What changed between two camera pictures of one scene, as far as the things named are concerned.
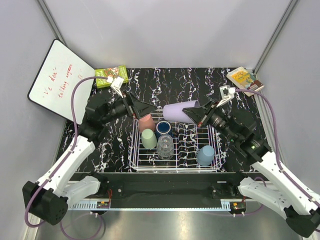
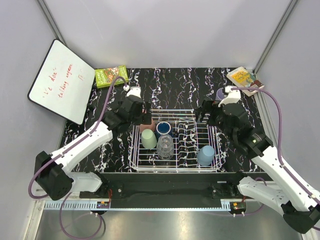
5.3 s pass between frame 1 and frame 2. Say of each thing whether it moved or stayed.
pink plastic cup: stayed
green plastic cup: stayed
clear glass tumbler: stayed
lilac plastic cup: moved
